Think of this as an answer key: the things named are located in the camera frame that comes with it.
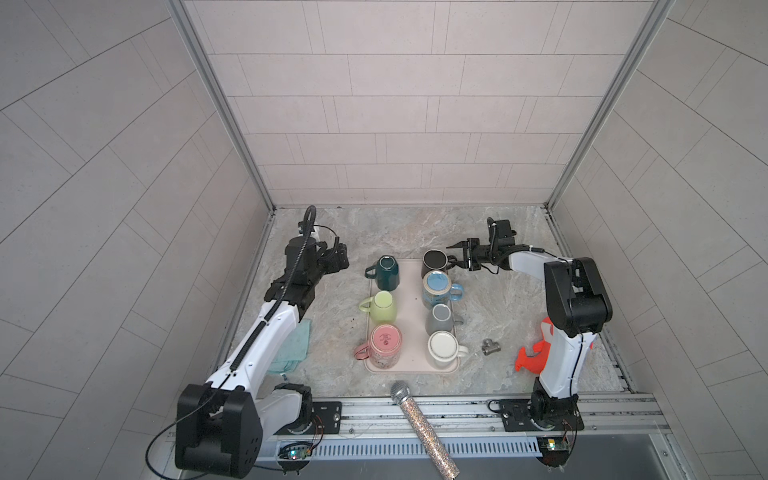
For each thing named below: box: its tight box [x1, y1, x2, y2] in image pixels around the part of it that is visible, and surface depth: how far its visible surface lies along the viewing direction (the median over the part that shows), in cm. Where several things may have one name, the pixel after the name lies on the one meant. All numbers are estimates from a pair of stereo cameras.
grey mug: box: [425, 303, 463, 336], surface depth 80 cm
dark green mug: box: [365, 255, 400, 291], surface depth 90 cm
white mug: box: [427, 330, 469, 369], surface depth 77 cm
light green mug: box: [359, 290, 397, 325], surface depth 83 cm
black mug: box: [421, 249, 457, 279], surface depth 93 cm
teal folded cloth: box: [267, 319, 312, 374], surface depth 82 cm
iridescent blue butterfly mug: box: [422, 270, 465, 309], surface depth 85 cm
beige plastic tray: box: [363, 259, 461, 374], surface depth 84 cm
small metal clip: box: [482, 338, 501, 356], surface depth 82 cm
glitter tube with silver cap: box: [391, 380, 460, 480], surface depth 69 cm
